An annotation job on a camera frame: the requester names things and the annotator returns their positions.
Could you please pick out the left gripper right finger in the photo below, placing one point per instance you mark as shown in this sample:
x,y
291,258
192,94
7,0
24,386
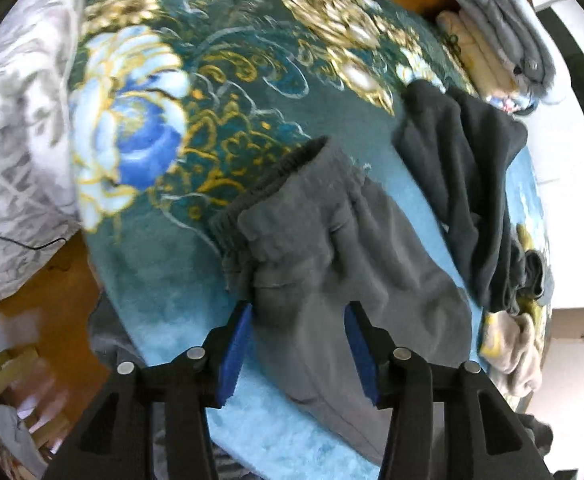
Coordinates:
x,y
484,437

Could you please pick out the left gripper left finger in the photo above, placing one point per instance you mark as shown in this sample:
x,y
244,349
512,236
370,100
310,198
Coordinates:
x,y
114,439

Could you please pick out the grey sweatpants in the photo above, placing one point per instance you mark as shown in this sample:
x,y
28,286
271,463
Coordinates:
x,y
313,234

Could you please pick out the beige fluffy garment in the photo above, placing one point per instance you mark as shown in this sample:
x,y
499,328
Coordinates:
x,y
513,341

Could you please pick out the grey patterned quilt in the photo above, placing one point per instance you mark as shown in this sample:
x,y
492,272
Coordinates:
x,y
38,208

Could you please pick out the dark grey garment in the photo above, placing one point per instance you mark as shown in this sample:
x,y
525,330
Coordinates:
x,y
458,148

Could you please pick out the blue floral bed blanket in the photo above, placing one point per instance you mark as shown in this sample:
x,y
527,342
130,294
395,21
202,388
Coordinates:
x,y
180,106

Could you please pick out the folded blue grey bedding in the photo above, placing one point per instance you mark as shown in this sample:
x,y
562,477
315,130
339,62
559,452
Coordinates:
x,y
511,59

